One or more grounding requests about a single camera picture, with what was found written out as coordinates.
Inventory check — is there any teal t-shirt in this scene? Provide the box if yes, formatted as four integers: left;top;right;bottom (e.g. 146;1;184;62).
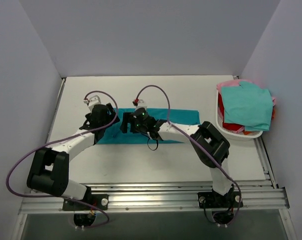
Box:
97;108;200;145

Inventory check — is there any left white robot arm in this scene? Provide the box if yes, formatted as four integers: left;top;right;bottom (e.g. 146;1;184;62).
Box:
26;103;120;210

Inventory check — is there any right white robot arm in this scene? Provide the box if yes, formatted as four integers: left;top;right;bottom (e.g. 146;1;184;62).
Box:
120;107;232;207

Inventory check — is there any red t-shirt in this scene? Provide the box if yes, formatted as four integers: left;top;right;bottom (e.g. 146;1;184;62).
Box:
217;93;244;134

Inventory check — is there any white laundry basket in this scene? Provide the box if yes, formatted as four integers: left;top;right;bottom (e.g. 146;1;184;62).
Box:
214;89;263;140

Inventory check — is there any pink t-shirt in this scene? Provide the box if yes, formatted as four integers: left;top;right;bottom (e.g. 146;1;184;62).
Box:
216;79;276;109

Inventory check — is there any light turquoise t-shirt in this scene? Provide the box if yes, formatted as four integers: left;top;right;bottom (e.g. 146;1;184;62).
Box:
219;80;274;132

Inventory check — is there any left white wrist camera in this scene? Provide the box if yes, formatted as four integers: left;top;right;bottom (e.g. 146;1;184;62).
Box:
83;95;101;112

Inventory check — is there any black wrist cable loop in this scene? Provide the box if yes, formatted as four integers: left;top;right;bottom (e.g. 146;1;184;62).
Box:
140;131;160;152

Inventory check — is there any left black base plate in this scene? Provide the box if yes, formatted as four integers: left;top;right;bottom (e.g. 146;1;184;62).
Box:
62;194;109;211

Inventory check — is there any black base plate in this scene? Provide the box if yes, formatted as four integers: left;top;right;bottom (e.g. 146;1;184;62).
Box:
197;190;244;209
62;194;109;211

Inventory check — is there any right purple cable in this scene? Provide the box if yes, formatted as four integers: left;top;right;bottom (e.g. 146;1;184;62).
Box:
135;84;242;226

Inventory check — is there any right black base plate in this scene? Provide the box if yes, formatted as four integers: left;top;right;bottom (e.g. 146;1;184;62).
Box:
197;190;244;209

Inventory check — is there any aluminium rail frame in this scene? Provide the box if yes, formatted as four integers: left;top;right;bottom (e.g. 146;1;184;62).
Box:
18;77;291;216

